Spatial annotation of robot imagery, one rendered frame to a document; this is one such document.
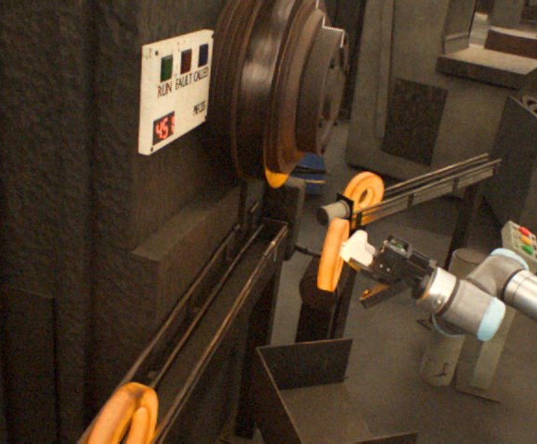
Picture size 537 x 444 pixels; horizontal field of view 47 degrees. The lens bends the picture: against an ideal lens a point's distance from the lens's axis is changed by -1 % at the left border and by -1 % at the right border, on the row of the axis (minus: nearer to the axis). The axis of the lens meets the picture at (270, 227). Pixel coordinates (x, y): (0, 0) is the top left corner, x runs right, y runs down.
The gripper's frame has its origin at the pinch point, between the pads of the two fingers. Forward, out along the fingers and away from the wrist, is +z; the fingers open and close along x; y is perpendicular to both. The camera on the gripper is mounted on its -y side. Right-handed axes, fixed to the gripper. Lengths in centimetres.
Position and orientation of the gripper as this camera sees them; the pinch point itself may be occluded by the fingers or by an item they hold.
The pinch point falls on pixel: (335, 246)
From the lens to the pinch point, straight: 133.0
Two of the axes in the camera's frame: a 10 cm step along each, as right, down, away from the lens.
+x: -2.9, 3.7, -8.8
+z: -8.8, -4.8, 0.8
